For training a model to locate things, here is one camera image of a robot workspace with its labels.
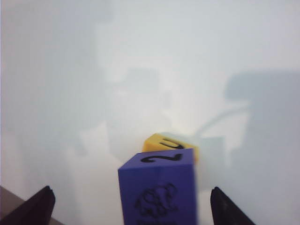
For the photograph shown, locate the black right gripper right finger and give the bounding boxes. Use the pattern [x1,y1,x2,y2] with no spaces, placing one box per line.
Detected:
[210,187,256,225]

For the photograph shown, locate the purple letter block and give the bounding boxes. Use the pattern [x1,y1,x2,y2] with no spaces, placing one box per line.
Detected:
[118,148,196,225]

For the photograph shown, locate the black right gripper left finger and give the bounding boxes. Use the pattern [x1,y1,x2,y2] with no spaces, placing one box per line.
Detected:
[0,186,56,225]

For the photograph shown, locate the yellow letter block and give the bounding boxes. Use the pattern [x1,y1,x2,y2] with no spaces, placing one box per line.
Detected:
[142,133,201,163]

